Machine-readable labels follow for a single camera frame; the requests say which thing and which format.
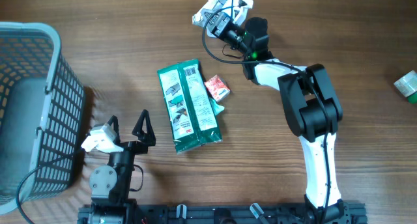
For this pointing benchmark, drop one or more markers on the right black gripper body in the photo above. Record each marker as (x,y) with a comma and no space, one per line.
(219,31)

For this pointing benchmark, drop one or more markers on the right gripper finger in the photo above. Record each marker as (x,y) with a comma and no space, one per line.
(206,13)
(239,3)

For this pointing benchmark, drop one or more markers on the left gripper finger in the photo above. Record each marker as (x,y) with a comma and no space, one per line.
(143,130)
(113,121)

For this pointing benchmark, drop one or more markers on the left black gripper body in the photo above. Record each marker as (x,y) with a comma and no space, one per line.
(136,148)

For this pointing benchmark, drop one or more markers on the white tissue pack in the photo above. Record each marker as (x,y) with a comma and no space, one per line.
(238,16)

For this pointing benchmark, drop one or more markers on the green 3M cloth package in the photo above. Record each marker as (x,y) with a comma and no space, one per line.
(191,115)

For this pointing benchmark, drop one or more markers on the red white small box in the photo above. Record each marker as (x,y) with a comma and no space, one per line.
(217,88)

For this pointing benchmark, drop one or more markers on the teal wet wipes pack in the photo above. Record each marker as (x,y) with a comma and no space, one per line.
(217,109)

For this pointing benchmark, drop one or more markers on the green lid jar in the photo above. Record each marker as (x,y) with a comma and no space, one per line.
(407,86)

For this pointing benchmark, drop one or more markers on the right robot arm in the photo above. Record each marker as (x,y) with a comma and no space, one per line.
(312,109)

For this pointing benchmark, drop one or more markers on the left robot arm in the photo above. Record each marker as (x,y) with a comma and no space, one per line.
(110,183)

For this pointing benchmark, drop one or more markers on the grey mesh plastic basket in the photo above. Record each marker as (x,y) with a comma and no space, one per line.
(42,103)

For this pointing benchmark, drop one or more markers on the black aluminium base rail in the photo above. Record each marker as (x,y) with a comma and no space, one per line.
(255,213)

